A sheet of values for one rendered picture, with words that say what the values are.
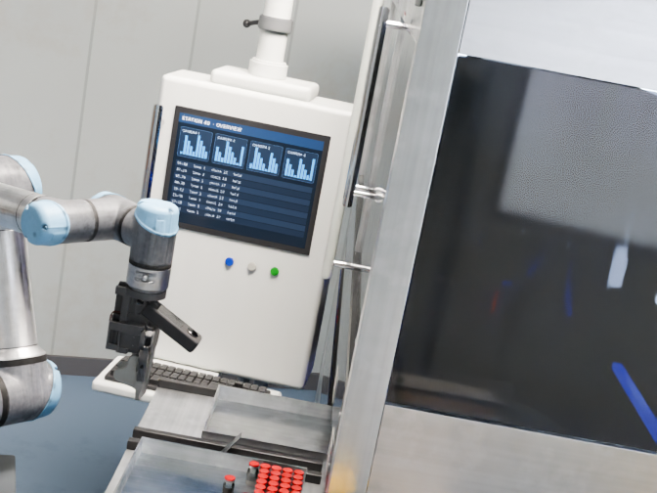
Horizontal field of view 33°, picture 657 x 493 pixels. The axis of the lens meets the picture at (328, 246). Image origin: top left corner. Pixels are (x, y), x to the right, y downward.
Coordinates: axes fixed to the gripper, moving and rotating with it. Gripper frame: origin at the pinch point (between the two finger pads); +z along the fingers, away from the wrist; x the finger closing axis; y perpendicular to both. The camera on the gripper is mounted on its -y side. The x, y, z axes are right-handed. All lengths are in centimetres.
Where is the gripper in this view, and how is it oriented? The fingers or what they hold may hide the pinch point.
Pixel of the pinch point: (142, 393)
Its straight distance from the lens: 204.9
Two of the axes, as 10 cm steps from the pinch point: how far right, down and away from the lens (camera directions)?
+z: -1.8, 9.5, 2.5
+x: -0.4, 2.5, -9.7
